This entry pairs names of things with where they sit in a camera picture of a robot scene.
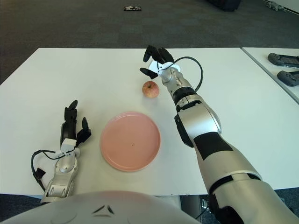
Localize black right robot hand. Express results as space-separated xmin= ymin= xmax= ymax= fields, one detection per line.
xmin=139 ymin=45 xmax=175 ymax=79

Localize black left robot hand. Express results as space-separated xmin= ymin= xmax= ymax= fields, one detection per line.
xmin=60 ymin=100 xmax=93 ymax=153

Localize red yellow apple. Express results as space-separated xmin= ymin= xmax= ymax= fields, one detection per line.
xmin=142 ymin=81 xmax=160 ymax=98

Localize pink round plate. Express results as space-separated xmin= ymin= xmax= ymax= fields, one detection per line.
xmin=100 ymin=111 xmax=161 ymax=173

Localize dark blue bulky object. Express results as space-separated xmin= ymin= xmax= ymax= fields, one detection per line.
xmin=206 ymin=0 xmax=241 ymax=12

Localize silver robot torso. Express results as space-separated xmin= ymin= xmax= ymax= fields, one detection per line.
xmin=0 ymin=190 xmax=199 ymax=224

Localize white neighbouring table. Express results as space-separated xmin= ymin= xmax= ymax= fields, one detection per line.
xmin=242 ymin=46 xmax=299 ymax=105

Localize grey handheld controller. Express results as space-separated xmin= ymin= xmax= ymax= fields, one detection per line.
xmin=277 ymin=70 xmax=299 ymax=87
xmin=268 ymin=53 xmax=299 ymax=69

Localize small grey floor toy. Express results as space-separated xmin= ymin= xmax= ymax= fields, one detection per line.
xmin=266 ymin=1 xmax=287 ymax=11

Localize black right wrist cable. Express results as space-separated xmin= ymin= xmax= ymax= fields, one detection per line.
xmin=172 ymin=56 xmax=204 ymax=93

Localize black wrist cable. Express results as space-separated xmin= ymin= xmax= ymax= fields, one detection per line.
xmin=172 ymin=56 xmax=204 ymax=93
xmin=31 ymin=149 xmax=68 ymax=191

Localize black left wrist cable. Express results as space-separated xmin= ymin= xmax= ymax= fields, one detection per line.
xmin=31 ymin=149 xmax=68 ymax=191

